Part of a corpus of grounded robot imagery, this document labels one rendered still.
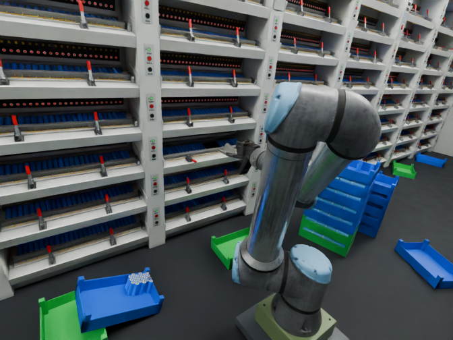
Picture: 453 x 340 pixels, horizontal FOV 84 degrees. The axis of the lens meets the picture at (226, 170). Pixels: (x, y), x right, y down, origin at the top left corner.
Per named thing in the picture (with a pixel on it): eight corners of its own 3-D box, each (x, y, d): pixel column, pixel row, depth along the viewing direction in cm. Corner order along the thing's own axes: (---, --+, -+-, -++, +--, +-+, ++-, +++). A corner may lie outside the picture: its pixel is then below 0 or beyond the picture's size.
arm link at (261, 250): (275, 301, 90) (354, 104, 45) (228, 290, 92) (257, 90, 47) (276, 264, 102) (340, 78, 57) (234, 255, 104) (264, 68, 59)
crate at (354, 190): (372, 187, 147) (377, 175, 144) (365, 199, 132) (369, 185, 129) (322, 171, 164) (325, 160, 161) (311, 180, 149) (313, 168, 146)
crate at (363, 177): (377, 175, 144) (381, 162, 141) (369, 185, 129) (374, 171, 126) (325, 160, 161) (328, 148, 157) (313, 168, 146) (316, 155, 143)
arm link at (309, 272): (325, 316, 85) (340, 276, 79) (276, 304, 87) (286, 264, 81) (318, 283, 99) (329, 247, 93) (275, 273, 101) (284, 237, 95)
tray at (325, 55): (336, 66, 178) (346, 45, 170) (275, 60, 145) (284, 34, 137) (315, 56, 190) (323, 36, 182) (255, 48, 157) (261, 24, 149)
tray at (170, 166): (251, 158, 164) (255, 146, 158) (162, 175, 131) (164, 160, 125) (234, 141, 176) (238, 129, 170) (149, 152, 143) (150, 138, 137)
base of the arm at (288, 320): (327, 315, 98) (335, 295, 94) (307, 349, 84) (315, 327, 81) (285, 286, 109) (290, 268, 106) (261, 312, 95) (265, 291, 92)
